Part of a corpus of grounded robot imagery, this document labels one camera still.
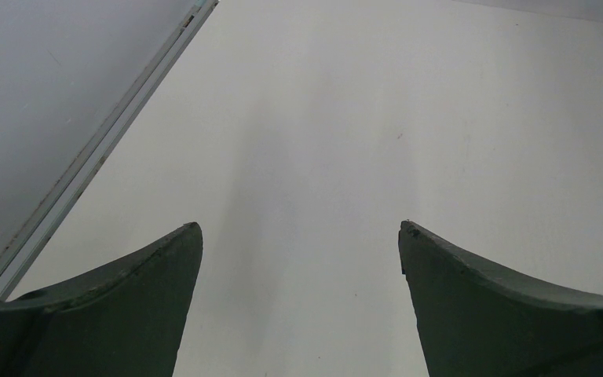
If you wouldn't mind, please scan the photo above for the aluminium frame rail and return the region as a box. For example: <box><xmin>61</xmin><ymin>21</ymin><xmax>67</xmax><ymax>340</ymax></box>
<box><xmin>0</xmin><ymin>1</ymin><xmax>216</xmax><ymax>299</ymax></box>

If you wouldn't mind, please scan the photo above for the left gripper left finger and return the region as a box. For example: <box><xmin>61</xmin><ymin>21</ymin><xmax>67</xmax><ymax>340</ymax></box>
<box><xmin>0</xmin><ymin>222</ymin><xmax>203</xmax><ymax>376</ymax></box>

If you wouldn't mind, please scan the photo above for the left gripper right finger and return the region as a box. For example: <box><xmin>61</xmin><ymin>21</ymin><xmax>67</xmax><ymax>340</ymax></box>
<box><xmin>398</xmin><ymin>221</ymin><xmax>603</xmax><ymax>376</ymax></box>

